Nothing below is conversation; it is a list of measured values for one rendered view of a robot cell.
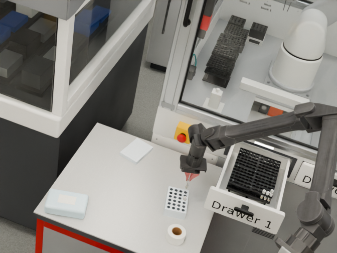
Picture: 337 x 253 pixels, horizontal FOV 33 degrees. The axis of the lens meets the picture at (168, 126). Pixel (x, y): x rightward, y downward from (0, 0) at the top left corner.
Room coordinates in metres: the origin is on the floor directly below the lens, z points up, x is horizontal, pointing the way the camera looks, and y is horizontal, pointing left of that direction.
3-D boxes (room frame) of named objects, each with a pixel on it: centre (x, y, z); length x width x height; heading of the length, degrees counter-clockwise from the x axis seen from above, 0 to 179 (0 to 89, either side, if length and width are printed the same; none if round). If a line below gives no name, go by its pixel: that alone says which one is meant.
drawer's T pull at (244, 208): (1.44, -0.34, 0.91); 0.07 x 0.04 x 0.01; 81
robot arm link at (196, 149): (1.58, -0.12, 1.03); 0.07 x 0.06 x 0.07; 14
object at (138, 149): (1.76, 0.11, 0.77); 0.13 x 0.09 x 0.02; 156
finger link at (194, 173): (1.58, -0.12, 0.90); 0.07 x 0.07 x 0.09; 8
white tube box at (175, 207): (1.52, -0.10, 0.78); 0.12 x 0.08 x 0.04; 2
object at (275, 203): (1.68, -0.38, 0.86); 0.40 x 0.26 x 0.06; 171
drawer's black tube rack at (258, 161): (1.67, -0.38, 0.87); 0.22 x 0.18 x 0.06; 171
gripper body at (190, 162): (1.58, -0.13, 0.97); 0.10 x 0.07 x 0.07; 98
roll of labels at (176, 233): (1.36, -0.12, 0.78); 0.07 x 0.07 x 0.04
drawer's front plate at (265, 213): (1.47, -0.35, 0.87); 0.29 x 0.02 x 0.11; 81
